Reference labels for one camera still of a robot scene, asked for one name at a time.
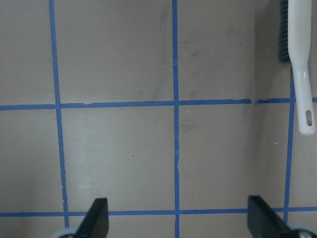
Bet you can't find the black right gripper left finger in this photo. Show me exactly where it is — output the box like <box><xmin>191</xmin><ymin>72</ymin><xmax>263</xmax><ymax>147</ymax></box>
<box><xmin>53</xmin><ymin>197</ymin><xmax>109</xmax><ymax>238</ymax></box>

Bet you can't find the beige hand brush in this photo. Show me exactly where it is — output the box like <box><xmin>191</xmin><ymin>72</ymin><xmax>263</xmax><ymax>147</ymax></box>
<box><xmin>278</xmin><ymin>0</ymin><xmax>316</xmax><ymax>135</ymax></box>

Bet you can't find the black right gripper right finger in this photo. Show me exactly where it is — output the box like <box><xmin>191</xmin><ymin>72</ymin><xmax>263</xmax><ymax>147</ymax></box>
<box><xmin>247</xmin><ymin>195</ymin><xmax>317</xmax><ymax>238</ymax></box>

